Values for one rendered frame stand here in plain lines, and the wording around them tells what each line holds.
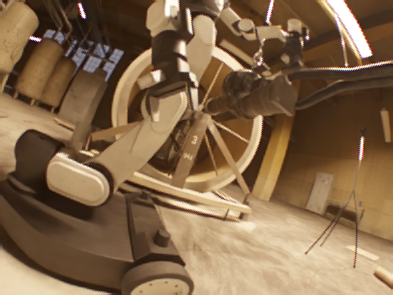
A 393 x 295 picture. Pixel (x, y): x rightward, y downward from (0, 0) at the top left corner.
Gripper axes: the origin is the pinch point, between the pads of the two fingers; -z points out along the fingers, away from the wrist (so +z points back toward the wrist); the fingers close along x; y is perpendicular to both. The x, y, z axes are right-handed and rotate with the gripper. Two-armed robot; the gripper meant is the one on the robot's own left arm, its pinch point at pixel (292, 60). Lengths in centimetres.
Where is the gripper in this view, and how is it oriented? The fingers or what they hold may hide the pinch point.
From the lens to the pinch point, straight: 80.0
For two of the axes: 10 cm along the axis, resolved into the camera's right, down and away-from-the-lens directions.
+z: 3.6, -9.3, 0.7
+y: -3.3, -0.5, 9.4
